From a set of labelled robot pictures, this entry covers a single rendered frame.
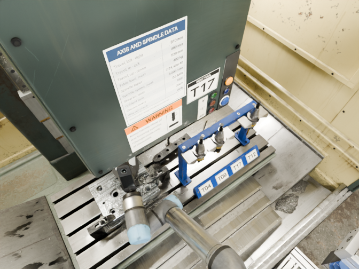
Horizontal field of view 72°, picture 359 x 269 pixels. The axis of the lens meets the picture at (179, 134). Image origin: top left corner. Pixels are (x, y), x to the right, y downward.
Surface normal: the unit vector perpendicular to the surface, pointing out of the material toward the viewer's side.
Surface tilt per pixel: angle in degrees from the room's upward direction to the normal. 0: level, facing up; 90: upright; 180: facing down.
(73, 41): 90
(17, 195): 0
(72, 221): 0
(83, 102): 90
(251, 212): 8
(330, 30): 90
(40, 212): 24
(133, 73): 90
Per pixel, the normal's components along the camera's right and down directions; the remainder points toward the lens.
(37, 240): 0.32, -0.70
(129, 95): 0.58, 0.68
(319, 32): -0.82, 0.48
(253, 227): 0.10, -0.62
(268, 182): -0.34, -0.31
